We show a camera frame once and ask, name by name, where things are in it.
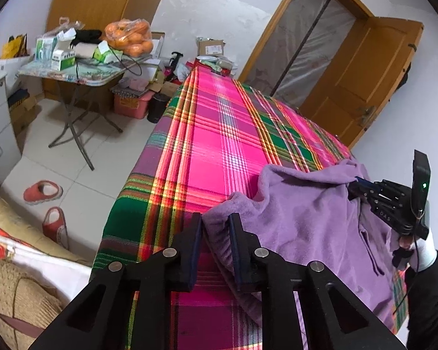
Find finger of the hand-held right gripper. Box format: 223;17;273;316
355;177;409;195
347;185;387;211

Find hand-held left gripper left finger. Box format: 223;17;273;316
28;213;204;350

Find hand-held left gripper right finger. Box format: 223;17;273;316
229;213;406;350

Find purple hoodie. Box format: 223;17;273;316
202;158;411;332

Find person's right forearm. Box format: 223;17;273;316
403;250;438;350

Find person's right hand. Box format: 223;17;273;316
393;226;438;269

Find dark hanging garment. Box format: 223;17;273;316
398;64;413;92

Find wooden door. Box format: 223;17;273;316
299;16;424;150

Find pink green plaid bed sheet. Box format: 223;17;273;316
89;62;409;350

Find red slipper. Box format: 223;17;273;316
24;180;64;206
42;206;69;250

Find black trash bin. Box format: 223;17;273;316
147;93;171;124

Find pink plastic bin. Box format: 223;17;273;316
113;91;156;119

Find clear plastic door curtain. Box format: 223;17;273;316
270;0;356;97

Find printed quilt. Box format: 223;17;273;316
0;184;92;300

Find red box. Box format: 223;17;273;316
219;58;238;77

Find folding table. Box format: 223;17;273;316
16;58;139;170

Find brown cardboard box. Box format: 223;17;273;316
195;36;227;59

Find white open carton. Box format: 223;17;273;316
151;31;166;59

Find green tissue box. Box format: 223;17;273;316
93;40;123;62

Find bag of oranges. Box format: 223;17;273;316
104;19;154;57

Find open floor carton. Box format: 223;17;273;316
7;87;37;135

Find small green white box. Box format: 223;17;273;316
51;49;77;71

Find black garment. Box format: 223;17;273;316
73;29;103;44

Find tall green white box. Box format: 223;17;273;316
34;36;59;62

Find clear plastic bag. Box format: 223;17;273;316
55;17;84;41

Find yellow bag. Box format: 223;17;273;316
0;34;28;59

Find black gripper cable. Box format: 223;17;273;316
390;208;429;314

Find metal door handle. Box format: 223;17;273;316
356;106;378;126

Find wooden door frame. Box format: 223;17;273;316
237;0;375;99

